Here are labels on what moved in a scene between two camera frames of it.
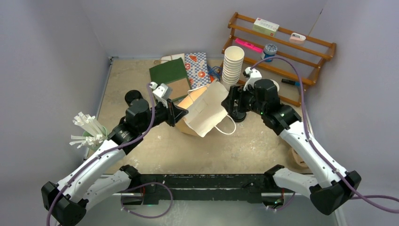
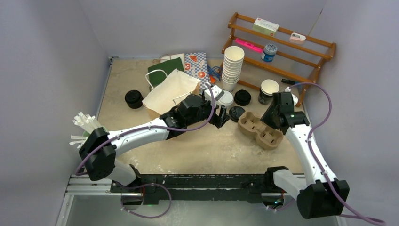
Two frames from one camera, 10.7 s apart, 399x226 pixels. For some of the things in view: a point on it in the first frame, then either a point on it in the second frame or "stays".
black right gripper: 237,93 → 266,117
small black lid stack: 131,95 stays
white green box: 265,27 stays
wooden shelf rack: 292,60 stays
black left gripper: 174,113 → 217,120
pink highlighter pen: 249,45 stays
